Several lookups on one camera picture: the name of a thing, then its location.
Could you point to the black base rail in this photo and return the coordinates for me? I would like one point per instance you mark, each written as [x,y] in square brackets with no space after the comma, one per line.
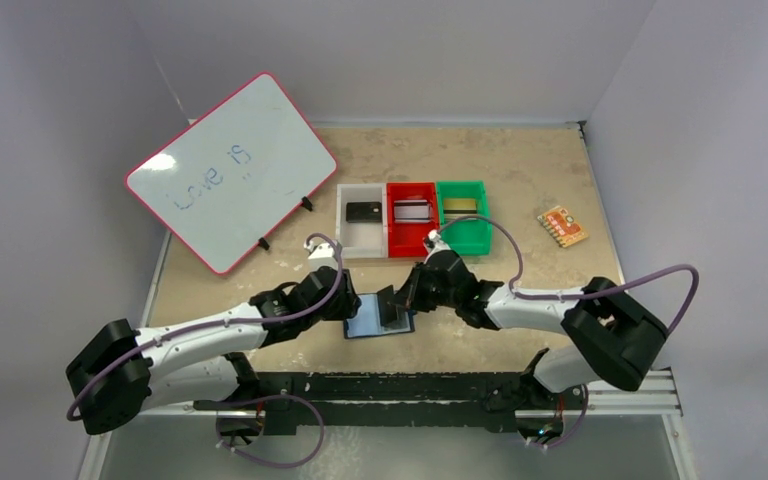
[497,402]

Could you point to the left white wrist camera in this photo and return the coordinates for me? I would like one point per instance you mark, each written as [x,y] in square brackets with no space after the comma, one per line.
[320,255]

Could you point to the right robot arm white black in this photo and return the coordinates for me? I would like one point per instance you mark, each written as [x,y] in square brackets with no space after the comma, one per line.
[613,337]

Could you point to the green plastic bin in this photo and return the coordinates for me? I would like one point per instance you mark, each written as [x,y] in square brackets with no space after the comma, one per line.
[469,237]

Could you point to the silver credit card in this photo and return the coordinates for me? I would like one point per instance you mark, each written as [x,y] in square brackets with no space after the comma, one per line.
[412,212]

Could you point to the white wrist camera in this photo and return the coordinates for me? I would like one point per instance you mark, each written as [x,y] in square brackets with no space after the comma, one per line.
[434,243]
[320,255]

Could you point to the white plastic bin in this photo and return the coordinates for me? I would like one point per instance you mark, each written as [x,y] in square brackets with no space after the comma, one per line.
[361,240]

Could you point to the blue leather card holder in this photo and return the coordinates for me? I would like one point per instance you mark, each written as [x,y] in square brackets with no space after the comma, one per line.
[369,321]

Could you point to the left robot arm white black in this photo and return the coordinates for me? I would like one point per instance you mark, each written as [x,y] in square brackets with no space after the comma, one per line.
[123,371]

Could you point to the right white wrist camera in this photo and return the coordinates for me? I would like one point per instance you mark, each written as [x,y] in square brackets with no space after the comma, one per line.
[434,243]

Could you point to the red plastic bin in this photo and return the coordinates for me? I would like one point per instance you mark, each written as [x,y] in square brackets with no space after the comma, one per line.
[406,239]

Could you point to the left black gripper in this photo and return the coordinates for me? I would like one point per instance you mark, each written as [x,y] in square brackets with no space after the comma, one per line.
[348,301]

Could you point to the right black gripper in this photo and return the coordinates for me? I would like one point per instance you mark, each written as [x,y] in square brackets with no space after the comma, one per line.
[408,295]

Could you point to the whiteboard with pink frame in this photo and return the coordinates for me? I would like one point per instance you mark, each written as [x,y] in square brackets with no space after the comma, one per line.
[225,182]

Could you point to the gold credit card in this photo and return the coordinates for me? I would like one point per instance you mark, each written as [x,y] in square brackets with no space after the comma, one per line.
[456,207]

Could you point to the orange card with pattern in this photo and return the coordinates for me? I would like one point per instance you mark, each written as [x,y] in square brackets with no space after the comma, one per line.
[562,226]

